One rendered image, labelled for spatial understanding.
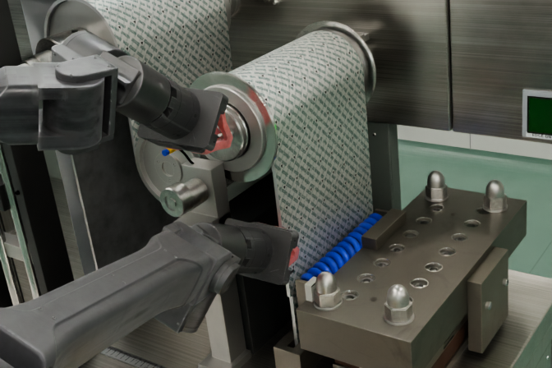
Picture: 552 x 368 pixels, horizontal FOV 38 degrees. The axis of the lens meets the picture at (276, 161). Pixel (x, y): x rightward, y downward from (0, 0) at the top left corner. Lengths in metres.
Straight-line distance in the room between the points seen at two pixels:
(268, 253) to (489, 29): 0.45
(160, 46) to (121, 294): 0.57
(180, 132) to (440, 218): 0.49
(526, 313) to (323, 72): 0.47
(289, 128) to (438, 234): 0.30
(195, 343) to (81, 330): 0.64
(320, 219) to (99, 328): 0.55
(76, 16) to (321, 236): 0.46
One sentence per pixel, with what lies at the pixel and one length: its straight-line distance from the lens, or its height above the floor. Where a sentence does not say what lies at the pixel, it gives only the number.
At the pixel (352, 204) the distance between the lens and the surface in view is 1.20.
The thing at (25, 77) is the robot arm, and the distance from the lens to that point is 0.79.
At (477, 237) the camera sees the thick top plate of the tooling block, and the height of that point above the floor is 1.03.
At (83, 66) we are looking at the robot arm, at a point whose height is 1.40.
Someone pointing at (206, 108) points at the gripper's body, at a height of 1.32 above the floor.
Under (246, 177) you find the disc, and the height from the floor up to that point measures 1.18.
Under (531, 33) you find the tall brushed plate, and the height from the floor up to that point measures 1.30.
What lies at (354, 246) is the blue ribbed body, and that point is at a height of 1.03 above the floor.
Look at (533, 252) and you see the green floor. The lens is 3.22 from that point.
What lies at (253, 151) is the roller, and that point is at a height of 1.23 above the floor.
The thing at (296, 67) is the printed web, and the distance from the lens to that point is 1.07.
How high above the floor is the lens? 1.60
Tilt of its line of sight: 23 degrees down
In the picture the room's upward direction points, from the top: 7 degrees counter-clockwise
